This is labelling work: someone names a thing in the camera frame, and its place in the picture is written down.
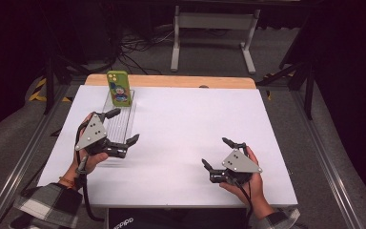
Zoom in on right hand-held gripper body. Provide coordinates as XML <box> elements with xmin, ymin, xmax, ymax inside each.
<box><xmin>209</xmin><ymin>142</ymin><xmax>263</xmax><ymax>187</ymax></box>

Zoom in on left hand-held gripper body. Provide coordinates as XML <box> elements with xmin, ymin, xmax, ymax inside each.
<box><xmin>74</xmin><ymin>112</ymin><xmax>130</xmax><ymax>159</ymax></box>

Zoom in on clear plastic storage tray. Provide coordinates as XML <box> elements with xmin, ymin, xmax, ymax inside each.
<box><xmin>102</xmin><ymin>89</ymin><xmax>137</xmax><ymax>145</ymax></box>

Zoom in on green cartoon phone case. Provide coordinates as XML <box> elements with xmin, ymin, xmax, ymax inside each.
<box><xmin>106</xmin><ymin>70</ymin><xmax>133</xmax><ymax>108</ymax></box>

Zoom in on person's left hand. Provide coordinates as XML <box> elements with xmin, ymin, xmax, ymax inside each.
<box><xmin>64</xmin><ymin>112</ymin><xmax>110</xmax><ymax>187</ymax></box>

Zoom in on person's right hand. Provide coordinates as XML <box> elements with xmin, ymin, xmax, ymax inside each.
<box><xmin>218</xmin><ymin>145</ymin><xmax>276</xmax><ymax>221</ymax></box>

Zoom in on white table cover board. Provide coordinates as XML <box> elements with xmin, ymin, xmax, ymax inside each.
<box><xmin>37</xmin><ymin>84</ymin><xmax>298</xmax><ymax>209</ymax></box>

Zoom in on person's black printed clothing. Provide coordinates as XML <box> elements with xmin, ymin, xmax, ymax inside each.
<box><xmin>107</xmin><ymin>207</ymin><xmax>248</xmax><ymax>229</ymax></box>

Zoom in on black tripod stand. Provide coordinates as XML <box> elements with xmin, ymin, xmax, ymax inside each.
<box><xmin>42</xmin><ymin>52</ymin><xmax>92</xmax><ymax>116</ymax></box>
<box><xmin>255</xmin><ymin>58</ymin><xmax>316</xmax><ymax>121</ymax></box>

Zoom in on yellow black floor tape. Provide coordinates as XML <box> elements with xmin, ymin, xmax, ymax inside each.
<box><xmin>28</xmin><ymin>77</ymin><xmax>73</xmax><ymax>104</ymax></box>

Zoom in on wooden table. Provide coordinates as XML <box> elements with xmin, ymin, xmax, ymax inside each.
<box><xmin>84</xmin><ymin>73</ymin><xmax>257</xmax><ymax>90</ymax></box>

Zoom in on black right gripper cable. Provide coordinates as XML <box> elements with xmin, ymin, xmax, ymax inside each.
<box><xmin>233</xmin><ymin>177</ymin><xmax>254</xmax><ymax>229</ymax></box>

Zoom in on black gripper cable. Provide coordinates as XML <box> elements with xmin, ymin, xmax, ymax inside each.
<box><xmin>74</xmin><ymin>122</ymin><xmax>106</xmax><ymax>223</ymax></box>
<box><xmin>233</xmin><ymin>177</ymin><xmax>254</xmax><ymax>229</ymax></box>

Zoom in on orange bracelet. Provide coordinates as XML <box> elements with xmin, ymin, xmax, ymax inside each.
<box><xmin>58</xmin><ymin>176</ymin><xmax>77</xmax><ymax>189</ymax></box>

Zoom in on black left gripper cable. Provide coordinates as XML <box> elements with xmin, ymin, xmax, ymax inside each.
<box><xmin>74</xmin><ymin>122</ymin><xmax>106</xmax><ymax>223</ymax></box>

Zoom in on black floor cables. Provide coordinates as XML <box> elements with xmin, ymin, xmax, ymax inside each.
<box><xmin>106</xmin><ymin>27</ymin><xmax>176</xmax><ymax>76</ymax></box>

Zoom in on aluminium floor rail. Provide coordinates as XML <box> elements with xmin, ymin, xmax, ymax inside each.
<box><xmin>289</xmin><ymin>90</ymin><xmax>366</xmax><ymax>229</ymax></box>
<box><xmin>0</xmin><ymin>83</ymin><xmax>72</xmax><ymax>229</ymax></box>

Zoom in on white metal stand frame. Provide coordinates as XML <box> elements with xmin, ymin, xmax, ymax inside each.
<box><xmin>170</xmin><ymin>5</ymin><xmax>262</xmax><ymax>75</ymax></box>

